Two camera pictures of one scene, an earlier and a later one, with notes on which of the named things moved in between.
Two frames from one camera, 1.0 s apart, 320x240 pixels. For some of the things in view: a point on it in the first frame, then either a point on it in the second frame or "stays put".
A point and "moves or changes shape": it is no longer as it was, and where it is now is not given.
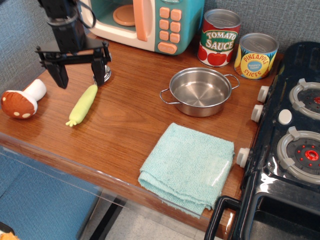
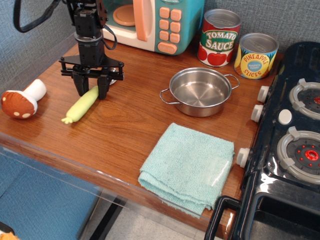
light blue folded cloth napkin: (189, 169) stays put
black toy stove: (280, 199) stays put
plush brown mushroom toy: (23, 104) stays put
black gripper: (72, 48) → (91, 60)
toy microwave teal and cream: (165, 27) stays put
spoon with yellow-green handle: (84, 104) moves or changes shape
